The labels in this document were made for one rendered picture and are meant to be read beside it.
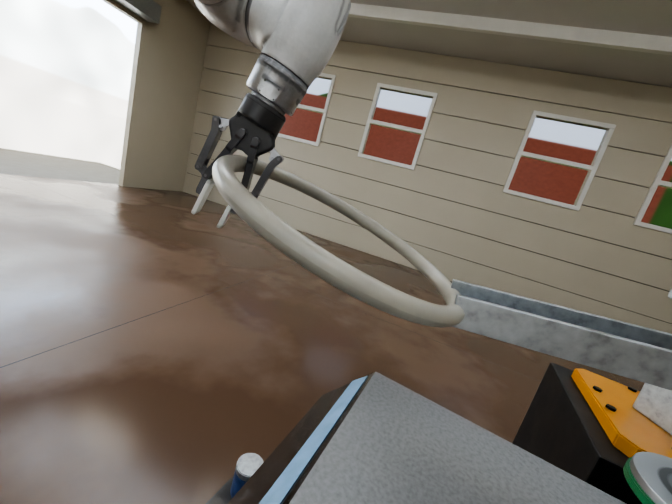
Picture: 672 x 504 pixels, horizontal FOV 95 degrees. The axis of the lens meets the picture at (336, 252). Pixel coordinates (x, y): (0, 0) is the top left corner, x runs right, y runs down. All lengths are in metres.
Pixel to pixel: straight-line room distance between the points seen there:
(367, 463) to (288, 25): 0.63
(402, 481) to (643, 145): 6.94
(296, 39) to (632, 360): 0.64
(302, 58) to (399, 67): 6.50
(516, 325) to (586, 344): 0.09
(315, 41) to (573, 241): 6.47
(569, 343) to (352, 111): 6.63
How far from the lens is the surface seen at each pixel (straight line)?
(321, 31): 0.57
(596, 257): 6.97
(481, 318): 0.51
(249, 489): 0.53
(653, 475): 0.78
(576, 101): 7.00
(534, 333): 0.53
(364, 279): 0.34
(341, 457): 0.50
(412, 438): 0.57
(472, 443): 0.64
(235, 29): 0.66
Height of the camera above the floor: 1.21
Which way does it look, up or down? 12 degrees down
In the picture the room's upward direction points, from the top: 16 degrees clockwise
